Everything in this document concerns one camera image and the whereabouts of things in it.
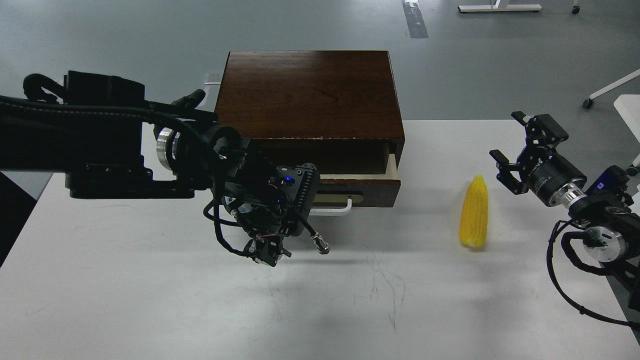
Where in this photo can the white chair leg with caster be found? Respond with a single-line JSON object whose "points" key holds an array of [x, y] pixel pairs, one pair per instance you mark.
{"points": [[590, 100]]}

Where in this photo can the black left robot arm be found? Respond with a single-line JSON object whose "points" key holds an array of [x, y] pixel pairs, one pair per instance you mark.
{"points": [[112, 143]]}

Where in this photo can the dark wooden cabinet box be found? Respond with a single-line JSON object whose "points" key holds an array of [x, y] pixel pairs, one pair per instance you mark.
{"points": [[337, 109]]}

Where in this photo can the wooden drawer with white handle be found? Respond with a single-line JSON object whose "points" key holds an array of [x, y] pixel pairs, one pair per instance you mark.
{"points": [[360, 187]]}

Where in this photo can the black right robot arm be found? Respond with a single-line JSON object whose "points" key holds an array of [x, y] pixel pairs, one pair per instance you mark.
{"points": [[602, 233]]}

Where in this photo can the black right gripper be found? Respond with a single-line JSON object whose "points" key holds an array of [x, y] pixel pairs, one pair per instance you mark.
{"points": [[541, 169]]}

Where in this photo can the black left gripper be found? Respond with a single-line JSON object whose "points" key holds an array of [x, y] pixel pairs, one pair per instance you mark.
{"points": [[271, 201]]}

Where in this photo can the white desk foot bar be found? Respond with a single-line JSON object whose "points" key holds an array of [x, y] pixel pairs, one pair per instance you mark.
{"points": [[499, 6]]}

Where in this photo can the grey floor tape strip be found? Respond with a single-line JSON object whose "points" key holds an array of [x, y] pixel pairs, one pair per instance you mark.
{"points": [[415, 22]]}

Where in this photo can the yellow corn cob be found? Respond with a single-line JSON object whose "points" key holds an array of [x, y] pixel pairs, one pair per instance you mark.
{"points": [[474, 221]]}

